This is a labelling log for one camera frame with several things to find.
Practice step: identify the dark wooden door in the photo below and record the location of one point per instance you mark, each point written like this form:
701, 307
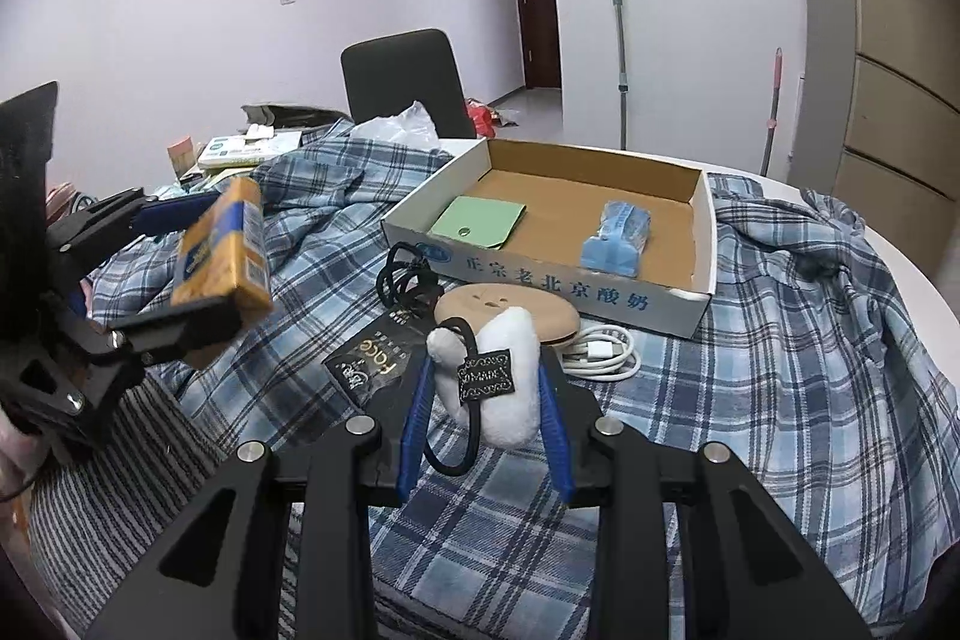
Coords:
536, 10

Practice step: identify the grey bag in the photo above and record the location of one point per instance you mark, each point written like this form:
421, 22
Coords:
300, 115

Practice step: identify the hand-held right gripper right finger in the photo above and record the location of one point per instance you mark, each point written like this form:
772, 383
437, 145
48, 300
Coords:
553, 437

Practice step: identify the green card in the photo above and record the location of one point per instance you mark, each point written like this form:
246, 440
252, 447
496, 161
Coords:
480, 220

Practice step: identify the black packet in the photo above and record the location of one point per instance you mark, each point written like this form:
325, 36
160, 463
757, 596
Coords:
375, 355

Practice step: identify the cardboard box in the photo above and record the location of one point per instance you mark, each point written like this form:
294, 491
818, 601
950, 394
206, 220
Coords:
555, 280

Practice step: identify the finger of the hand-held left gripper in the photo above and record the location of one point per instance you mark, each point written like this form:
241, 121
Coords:
169, 212
172, 325

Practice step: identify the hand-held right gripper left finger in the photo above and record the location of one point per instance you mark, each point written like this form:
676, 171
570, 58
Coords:
415, 437

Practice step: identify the yellow tissue packet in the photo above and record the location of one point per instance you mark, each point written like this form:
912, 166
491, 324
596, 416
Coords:
225, 250

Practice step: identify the white plush toy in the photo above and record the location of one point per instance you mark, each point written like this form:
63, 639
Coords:
517, 415

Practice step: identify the white plastic bag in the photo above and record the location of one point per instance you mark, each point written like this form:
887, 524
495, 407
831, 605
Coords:
401, 126

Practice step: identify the white tissue pack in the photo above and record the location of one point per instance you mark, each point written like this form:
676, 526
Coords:
240, 149

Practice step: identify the blue plaid shirt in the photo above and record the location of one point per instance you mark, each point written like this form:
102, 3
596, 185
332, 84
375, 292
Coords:
750, 385

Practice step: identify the blue packet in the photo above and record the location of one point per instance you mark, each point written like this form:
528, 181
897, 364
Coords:
615, 242

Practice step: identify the grey striped cloth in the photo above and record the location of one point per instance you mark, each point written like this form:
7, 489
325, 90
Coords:
112, 505

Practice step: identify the round beige wooden disc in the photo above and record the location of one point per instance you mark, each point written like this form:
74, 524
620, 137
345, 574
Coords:
540, 317

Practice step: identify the red bag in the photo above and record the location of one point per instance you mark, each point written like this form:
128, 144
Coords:
482, 123

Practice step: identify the black chair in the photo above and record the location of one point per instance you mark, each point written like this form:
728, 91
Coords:
405, 78

